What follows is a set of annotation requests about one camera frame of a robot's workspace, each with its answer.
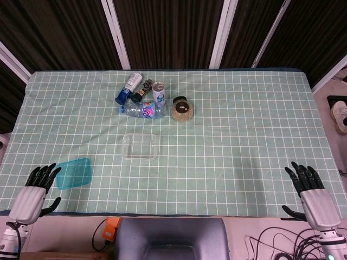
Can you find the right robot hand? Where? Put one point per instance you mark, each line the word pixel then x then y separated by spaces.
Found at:
pixel 318 207

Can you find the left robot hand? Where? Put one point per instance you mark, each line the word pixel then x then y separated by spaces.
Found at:
pixel 28 201

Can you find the teal plastic lid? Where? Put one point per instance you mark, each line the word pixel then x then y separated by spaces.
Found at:
pixel 74 174

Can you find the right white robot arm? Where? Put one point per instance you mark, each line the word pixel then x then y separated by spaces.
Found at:
pixel 329 243

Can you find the clear plastic container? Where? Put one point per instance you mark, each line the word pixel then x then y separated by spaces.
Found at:
pixel 141 147

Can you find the brown cardboard box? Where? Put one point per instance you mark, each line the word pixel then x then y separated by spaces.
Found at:
pixel 67 256

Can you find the orange box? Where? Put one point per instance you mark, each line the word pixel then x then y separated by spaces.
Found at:
pixel 111 228

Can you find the white sneaker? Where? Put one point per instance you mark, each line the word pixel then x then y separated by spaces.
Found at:
pixel 340 116

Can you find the black flat board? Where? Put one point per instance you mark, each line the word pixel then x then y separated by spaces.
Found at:
pixel 334 99

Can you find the green checked tablecloth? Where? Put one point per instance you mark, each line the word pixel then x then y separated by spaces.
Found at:
pixel 217 162

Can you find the clear plastic water bottle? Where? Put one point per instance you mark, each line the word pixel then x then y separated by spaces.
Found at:
pixel 135 110

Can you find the grey robot chest housing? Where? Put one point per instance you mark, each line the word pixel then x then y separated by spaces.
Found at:
pixel 173 235

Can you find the white bottle with blue cap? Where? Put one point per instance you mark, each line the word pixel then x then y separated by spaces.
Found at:
pixel 130 84

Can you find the dark bottle with gold label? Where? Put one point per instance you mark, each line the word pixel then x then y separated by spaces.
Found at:
pixel 141 92

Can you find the round glass jar of grains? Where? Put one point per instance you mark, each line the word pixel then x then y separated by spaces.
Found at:
pixel 183 112

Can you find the silver drink can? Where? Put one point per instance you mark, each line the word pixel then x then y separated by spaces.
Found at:
pixel 159 93

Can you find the dark brown pleated curtain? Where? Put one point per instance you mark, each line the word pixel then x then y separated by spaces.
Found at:
pixel 170 29

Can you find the white frame post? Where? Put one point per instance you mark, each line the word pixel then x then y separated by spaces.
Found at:
pixel 222 35
pixel 116 35
pixel 13 63
pixel 271 35
pixel 330 73

